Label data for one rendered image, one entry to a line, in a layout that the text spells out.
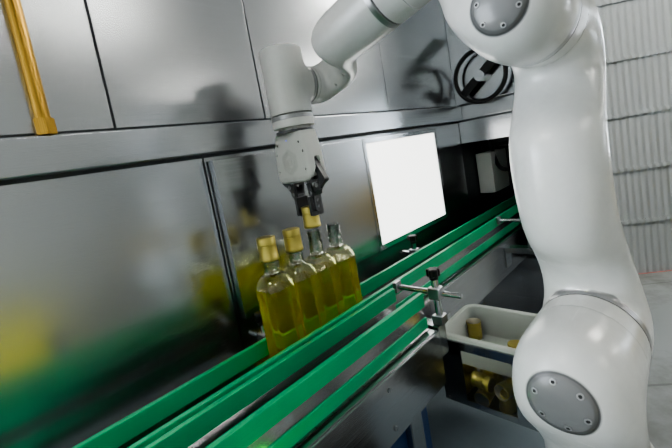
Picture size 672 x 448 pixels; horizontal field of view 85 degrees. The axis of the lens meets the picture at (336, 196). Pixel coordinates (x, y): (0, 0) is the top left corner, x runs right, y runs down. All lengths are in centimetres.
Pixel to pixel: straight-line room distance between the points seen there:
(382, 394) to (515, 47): 58
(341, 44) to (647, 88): 352
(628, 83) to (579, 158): 347
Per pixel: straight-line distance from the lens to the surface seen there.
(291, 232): 71
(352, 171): 104
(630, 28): 398
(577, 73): 52
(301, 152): 71
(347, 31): 61
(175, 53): 84
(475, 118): 165
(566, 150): 46
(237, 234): 80
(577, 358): 46
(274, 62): 74
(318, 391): 65
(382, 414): 76
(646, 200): 403
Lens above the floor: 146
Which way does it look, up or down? 6 degrees down
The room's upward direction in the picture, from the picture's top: 10 degrees counter-clockwise
